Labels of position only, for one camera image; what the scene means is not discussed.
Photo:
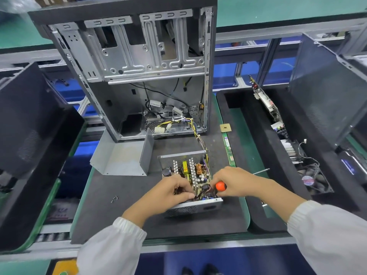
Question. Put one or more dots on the person's left hand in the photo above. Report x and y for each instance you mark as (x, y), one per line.
(163, 191)

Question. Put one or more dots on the person's right hand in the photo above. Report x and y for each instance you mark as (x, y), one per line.
(238, 180)

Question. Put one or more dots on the person's right thumb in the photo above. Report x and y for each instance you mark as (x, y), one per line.
(215, 178)

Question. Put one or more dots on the person's left thumb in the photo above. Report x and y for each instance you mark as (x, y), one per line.
(185, 195)

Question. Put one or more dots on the power supply unit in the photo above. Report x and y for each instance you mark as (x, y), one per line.
(189, 180)

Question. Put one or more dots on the person's left forearm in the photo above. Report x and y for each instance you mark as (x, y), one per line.
(126, 226)

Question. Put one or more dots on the person's right forearm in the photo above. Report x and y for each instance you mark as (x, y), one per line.
(304, 223)

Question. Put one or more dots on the black foam work mat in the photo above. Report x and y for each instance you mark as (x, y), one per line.
(160, 186)

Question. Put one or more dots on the green memory module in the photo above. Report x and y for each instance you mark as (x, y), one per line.
(228, 150)

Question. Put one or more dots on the silver metal rod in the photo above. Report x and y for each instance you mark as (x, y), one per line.
(259, 170)

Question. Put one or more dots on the gold processor chip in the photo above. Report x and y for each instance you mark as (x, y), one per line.
(225, 128)

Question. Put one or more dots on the black foam tray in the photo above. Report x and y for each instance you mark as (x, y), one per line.
(275, 157)

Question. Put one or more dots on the small silver screws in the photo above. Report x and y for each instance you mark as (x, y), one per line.
(114, 199)

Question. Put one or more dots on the grey metal cover plate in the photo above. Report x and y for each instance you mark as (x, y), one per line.
(123, 156)

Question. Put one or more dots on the person's black shoes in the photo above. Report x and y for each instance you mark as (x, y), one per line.
(200, 270)

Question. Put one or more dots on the silver finned heatsink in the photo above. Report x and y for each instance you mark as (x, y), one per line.
(289, 151)

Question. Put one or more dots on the graphics card circuit board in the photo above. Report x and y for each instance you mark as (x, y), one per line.
(268, 104)

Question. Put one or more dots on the black cooling fan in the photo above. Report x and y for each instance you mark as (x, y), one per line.
(314, 178)

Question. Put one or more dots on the silver computer tower case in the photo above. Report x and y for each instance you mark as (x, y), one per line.
(134, 65)

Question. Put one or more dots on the black computer side panel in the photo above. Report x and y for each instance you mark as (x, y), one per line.
(326, 88)
(31, 151)

